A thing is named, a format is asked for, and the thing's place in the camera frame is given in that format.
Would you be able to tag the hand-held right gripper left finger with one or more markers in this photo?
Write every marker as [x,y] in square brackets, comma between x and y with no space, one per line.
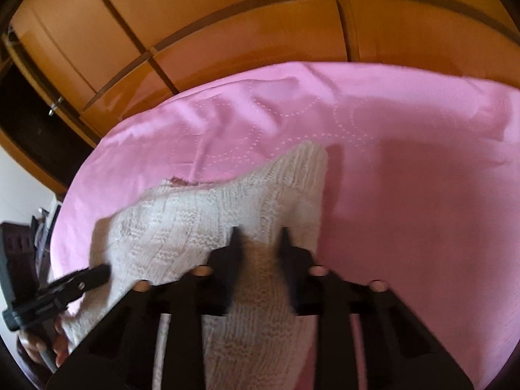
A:
[235,252]

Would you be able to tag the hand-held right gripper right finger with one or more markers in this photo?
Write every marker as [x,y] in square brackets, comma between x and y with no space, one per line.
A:
[286,252]

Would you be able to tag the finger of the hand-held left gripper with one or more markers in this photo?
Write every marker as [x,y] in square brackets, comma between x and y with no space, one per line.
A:
[95,274]

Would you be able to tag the white knit sweater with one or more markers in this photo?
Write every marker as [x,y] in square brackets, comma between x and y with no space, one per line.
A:
[183,227]

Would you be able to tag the person's left hand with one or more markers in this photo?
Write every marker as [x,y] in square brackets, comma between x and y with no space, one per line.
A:
[61,347]

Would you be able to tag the pink blanket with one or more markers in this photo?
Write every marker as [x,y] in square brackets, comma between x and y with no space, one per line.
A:
[406,195]

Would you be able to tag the wooden wardrobe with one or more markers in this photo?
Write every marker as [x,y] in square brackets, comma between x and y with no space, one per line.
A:
[243,20]

